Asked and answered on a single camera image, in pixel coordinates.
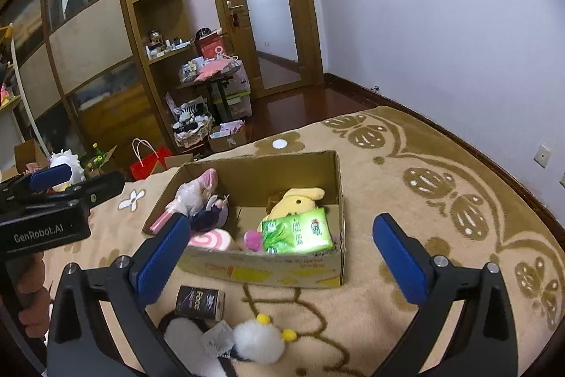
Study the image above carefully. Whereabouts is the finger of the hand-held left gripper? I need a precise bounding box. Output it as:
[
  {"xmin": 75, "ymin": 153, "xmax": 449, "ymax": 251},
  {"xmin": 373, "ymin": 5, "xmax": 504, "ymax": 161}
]
[
  {"xmin": 66, "ymin": 170, "xmax": 125, "ymax": 210},
  {"xmin": 9, "ymin": 164, "xmax": 74, "ymax": 200}
]

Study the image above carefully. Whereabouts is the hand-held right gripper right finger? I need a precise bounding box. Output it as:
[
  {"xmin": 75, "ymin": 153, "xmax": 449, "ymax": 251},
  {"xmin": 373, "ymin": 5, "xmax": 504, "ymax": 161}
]
[{"xmin": 371, "ymin": 213, "xmax": 518, "ymax": 377}]

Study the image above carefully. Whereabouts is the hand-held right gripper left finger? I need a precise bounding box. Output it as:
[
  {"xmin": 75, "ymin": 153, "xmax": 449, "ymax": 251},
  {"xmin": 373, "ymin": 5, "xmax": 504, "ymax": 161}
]
[{"xmin": 46, "ymin": 213, "xmax": 195, "ymax": 377}]

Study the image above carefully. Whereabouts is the pink swirl roll plush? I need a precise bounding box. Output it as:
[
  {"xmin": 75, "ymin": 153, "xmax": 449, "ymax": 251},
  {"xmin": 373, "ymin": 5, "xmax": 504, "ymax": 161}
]
[{"xmin": 188, "ymin": 228, "xmax": 241, "ymax": 253}]

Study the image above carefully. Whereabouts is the white-haired doll plush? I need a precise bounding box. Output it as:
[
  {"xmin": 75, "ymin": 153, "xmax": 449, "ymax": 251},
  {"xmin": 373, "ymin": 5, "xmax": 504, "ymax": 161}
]
[{"xmin": 191, "ymin": 194, "xmax": 230, "ymax": 233}]

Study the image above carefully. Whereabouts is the green tissue pack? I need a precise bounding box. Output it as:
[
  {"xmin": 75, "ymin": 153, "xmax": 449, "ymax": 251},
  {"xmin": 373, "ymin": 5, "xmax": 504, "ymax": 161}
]
[{"xmin": 257, "ymin": 207, "xmax": 335, "ymax": 255}]

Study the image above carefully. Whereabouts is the yellow dog plush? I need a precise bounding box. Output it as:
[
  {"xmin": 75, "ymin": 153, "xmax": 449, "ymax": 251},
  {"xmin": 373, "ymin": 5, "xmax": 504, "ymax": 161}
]
[{"xmin": 266, "ymin": 187, "xmax": 326, "ymax": 230}]

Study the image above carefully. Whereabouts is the person's left hand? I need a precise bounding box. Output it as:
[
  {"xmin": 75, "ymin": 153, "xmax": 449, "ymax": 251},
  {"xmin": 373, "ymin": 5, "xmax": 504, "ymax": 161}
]
[{"xmin": 9, "ymin": 251, "xmax": 53, "ymax": 339}]

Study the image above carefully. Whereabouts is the cardboard box with green bottles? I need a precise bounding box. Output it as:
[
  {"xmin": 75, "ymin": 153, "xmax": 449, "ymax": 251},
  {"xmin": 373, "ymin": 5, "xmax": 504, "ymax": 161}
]
[{"xmin": 84, "ymin": 143, "xmax": 119, "ymax": 179}]

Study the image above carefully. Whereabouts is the large white-haired plush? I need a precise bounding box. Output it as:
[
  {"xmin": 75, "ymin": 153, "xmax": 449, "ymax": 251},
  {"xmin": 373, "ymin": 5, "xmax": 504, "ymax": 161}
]
[{"xmin": 49, "ymin": 149, "xmax": 87, "ymax": 184}]

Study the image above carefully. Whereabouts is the large brown cardboard box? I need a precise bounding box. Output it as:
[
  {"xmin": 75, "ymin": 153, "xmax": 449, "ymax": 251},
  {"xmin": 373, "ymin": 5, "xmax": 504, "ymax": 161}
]
[{"xmin": 13, "ymin": 139, "xmax": 49, "ymax": 173}]

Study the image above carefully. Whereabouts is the red gift bag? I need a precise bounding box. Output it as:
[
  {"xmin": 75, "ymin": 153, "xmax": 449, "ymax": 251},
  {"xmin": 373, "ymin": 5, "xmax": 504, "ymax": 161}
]
[{"xmin": 129, "ymin": 137, "xmax": 174, "ymax": 182}]

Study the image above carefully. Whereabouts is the small black box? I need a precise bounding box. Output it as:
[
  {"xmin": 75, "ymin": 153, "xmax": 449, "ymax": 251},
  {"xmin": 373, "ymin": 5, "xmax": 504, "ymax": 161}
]
[{"xmin": 174, "ymin": 285, "xmax": 226, "ymax": 321}]

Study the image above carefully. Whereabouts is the white curved tube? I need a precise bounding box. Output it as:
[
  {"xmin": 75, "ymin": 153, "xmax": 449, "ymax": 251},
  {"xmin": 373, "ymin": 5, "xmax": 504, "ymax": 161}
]
[{"xmin": 8, "ymin": 24, "xmax": 45, "ymax": 148}]

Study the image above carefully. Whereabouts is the wicker basket with striped cloth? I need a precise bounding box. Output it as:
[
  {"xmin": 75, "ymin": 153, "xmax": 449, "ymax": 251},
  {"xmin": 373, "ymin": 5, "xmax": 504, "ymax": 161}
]
[{"xmin": 172, "ymin": 96, "xmax": 215, "ymax": 148}]

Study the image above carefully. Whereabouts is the white fluffy plush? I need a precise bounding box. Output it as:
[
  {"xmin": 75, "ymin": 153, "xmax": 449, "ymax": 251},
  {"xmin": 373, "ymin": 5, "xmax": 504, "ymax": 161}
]
[{"xmin": 201, "ymin": 314, "xmax": 297, "ymax": 362}]

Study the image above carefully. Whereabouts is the small cardboard box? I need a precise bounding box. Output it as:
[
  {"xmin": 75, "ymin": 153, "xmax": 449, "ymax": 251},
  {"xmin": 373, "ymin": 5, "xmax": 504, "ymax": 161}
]
[{"xmin": 207, "ymin": 120, "xmax": 248, "ymax": 152}]

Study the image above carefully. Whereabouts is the wooden wardrobe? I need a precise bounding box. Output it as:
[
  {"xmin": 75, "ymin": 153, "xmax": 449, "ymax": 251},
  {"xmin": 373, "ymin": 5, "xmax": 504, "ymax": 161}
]
[{"xmin": 0, "ymin": 0, "xmax": 160, "ymax": 159}]

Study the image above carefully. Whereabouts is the small cluttered side table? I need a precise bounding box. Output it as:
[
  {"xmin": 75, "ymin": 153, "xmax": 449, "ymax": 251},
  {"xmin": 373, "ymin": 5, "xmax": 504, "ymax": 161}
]
[{"xmin": 177, "ymin": 54, "xmax": 248, "ymax": 126}]

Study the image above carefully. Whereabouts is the white storage box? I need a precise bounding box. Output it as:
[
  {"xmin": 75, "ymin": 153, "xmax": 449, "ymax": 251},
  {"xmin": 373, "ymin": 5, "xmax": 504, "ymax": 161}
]
[{"xmin": 221, "ymin": 61, "xmax": 253, "ymax": 119}]

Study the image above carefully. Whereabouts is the red box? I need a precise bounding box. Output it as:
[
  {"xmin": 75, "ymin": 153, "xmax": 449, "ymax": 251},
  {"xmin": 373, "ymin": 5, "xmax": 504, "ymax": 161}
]
[{"xmin": 195, "ymin": 30, "xmax": 226, "ymax": 59}]

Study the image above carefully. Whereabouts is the wooden door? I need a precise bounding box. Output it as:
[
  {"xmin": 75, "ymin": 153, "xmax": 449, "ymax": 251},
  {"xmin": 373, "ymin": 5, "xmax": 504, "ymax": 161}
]
[{"xmin": 201, "ymin": 0, "xmax": 325, "ymax": 99}]

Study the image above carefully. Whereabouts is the wooden corner shelf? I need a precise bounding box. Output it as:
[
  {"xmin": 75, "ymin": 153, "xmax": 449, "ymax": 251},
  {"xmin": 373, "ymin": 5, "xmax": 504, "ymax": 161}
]
[{"xmin": 115, "ymin": 0, "xmax": 195, "ymax": 139}]

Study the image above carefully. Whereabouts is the brass door handle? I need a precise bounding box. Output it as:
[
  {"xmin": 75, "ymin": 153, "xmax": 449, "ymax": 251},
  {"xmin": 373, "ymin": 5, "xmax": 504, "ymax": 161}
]
[{"xmin": 223, "ymin": 0, "xmax": 244, "ymax": 29}]

